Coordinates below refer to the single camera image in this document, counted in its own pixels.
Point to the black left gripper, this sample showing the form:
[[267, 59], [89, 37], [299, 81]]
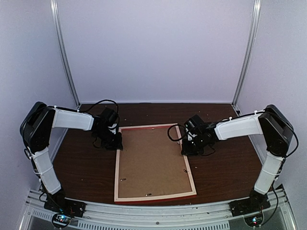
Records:
[[116, 145]]

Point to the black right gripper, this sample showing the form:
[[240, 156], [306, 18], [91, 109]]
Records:
[[187, 151]]

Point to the brown backing board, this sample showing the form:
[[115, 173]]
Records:
[[151, 163]]

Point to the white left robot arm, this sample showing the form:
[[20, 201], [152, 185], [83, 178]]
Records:
[[42, 119]]

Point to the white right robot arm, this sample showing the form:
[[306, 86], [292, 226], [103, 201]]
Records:
[[276, 130]]

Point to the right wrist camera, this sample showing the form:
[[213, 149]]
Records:
[[191, 136]]

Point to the aluminium front rail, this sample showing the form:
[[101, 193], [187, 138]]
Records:
[[210, 216]]

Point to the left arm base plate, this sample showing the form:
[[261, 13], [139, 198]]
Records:
[[68, 207]]

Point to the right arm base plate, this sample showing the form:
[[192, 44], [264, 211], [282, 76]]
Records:
[[245, 206]]

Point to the left aluminium corner post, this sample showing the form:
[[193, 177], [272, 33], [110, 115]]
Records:
[[63, 53]]

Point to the aluminium corner post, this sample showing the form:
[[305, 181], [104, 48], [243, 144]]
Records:
[[63, 53], [248, 53]]

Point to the right aluminium corner post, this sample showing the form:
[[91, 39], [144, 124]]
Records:
[[248, 53]]

